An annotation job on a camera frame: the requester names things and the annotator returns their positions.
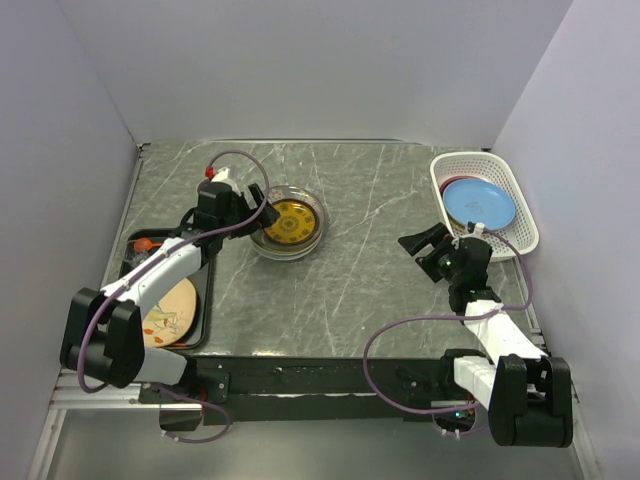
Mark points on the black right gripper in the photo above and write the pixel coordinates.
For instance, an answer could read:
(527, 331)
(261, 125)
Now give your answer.
(433, 235)

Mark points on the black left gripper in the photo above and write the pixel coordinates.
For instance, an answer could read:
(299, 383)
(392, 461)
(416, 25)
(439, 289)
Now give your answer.
(266, 219)

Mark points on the yellow patterned plate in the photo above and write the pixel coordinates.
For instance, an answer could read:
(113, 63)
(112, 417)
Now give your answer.
(297, 223)

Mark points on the blue plastic plate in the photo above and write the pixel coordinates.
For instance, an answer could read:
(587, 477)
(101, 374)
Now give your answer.
(478, 201)

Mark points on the woven bamboo plate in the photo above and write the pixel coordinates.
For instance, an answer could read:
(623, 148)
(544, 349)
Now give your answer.
(458, 226)

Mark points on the red-brown scalloped plate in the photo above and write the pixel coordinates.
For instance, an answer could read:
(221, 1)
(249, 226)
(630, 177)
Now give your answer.
(446, 183)

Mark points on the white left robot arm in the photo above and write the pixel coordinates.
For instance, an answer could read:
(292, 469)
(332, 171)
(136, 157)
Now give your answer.
(103, 337)

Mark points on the white perforated plastic bin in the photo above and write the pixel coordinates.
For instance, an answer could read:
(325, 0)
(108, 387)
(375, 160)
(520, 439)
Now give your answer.
(522, 233)

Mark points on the clear glass plate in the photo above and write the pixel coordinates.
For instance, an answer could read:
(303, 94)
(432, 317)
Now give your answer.
(294, 193)

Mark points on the black plastic tray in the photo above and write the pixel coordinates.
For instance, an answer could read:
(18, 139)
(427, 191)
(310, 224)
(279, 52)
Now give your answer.
(200, 279)

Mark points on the orange plastic chopsticks tool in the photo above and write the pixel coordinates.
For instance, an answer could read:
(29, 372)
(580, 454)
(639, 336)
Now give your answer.
(145, 245)

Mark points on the clear glass small object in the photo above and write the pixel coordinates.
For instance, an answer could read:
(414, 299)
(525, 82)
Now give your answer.
(135, 259)

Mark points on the cream painted plate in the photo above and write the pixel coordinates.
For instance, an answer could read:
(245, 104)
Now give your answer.
(172, 317)

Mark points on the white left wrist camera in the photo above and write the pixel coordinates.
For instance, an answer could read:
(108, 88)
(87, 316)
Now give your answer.
(219, 174)

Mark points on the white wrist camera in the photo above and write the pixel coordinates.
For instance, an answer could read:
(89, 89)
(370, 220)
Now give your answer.
(475, 229)
(219, 174)

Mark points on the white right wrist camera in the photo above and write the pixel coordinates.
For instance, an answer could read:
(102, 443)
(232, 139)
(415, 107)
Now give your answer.
(475, 229)

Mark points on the black table front frame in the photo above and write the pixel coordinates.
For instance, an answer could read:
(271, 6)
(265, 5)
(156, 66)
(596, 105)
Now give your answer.
(267, 388)

